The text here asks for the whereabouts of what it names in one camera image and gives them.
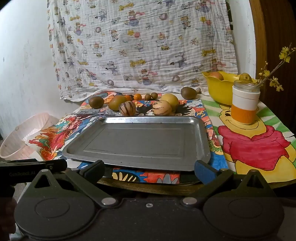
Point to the red apple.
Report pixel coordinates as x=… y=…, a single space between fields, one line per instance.
x=216 y=75

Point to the yellow plastic bowl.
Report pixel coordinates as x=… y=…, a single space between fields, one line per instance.
x=219 y=91

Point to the colourful cartoon drawing mat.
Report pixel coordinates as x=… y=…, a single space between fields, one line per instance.
x=69 y=129

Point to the striped pepino melon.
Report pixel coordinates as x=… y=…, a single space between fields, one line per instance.
x=127 y=109
x=161 y=108

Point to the printed blanket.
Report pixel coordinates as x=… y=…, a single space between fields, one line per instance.
x=143 y=46

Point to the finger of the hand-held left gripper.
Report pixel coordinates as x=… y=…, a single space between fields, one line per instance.
x=57 y=165

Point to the yellow brown pear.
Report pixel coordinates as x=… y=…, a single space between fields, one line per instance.
x=245 y=77

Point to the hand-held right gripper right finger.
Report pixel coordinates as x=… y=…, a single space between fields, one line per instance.
x=203 y=172

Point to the metal tray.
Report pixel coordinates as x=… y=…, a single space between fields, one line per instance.
x=138 y=141

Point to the pink plastic basket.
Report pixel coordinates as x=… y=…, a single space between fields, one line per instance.
x=16 y=139

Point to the brown wooden panel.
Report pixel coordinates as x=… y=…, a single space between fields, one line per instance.
x=277 y=34

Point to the yellow flower branch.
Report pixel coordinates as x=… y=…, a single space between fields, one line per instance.
x=272 y=71

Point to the small brown round fruit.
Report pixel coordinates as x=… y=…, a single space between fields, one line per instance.
x=154 y=95
x=148 y=97

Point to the small orange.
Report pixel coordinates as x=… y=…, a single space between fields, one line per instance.
x=128 y=97
x=137 y=96

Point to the brown kiwi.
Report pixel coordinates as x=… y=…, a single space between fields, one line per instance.
x=96 y=102
x=189 y=93

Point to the olive yellow round fruit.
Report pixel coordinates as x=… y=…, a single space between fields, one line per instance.
x=116 y=103

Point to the large yellow round fruit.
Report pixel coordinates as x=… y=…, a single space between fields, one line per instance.
x=173 y=100

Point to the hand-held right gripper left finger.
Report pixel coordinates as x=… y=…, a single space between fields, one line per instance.
x=93 y=172

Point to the glass jar white orange sleeve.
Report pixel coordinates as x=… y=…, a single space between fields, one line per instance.
x=245 y=104

